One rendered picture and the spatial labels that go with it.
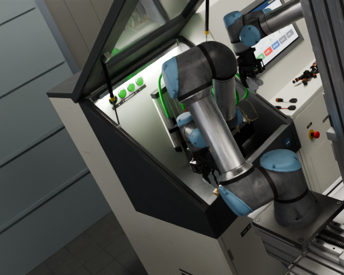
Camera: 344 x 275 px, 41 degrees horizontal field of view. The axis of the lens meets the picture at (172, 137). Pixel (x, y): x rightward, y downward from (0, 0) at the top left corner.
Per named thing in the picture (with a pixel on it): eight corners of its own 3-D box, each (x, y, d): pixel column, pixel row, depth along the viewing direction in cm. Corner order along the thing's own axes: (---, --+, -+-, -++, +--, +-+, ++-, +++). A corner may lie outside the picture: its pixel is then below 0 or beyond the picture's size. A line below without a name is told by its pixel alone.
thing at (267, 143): (222, 233, 196) (209, 205, 189) (215, 231, 199) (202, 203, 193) (297, 151, 228) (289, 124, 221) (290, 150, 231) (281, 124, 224)
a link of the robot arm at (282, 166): (315, 187, 143) (304, 152, 137) (278, 208, 141) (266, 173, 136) (295, 172, 154) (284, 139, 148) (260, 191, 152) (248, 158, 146)
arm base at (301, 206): (330, 204, 149) (322, 180, 144) (300, 233, 143) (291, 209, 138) (294, 192, 161) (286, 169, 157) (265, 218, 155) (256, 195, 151)
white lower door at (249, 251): (267, 340, 223) (221, 237, 195) (264, 338, 225) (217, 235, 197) (331, 250, 256) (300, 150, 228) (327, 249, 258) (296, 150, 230)
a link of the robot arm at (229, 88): (226, 21, 141) (231, 108, 183) (195, 36, 140) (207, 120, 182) (247, 45, 135) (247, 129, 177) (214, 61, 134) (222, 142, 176)
